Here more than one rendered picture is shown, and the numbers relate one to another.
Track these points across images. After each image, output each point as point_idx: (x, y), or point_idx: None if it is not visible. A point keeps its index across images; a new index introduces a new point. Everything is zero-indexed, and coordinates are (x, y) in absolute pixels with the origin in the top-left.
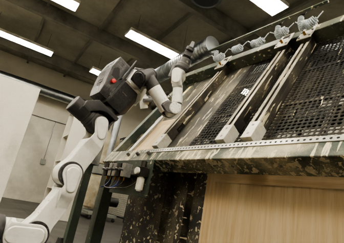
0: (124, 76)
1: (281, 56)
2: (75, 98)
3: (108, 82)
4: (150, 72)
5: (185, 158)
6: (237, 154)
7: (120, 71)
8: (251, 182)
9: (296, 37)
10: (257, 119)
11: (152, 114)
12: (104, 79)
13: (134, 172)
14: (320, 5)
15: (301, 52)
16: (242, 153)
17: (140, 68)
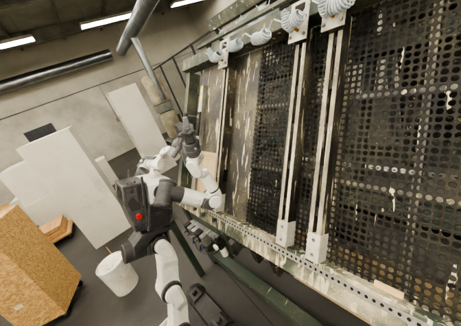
0: (145, 205)
1: (304, 63)
2: (121, 248)
3: (135, 220)
4: (167, 190)
5: (254, 251)
6: (309, 281)
7: (135, 199)
8: None
9: (317, 13)
10: (315, 224)
11: None
12: (129, 218)
13: (213, 240)
14: None
15: (337, 66)
16: (315, 283)
17: (147, 158)
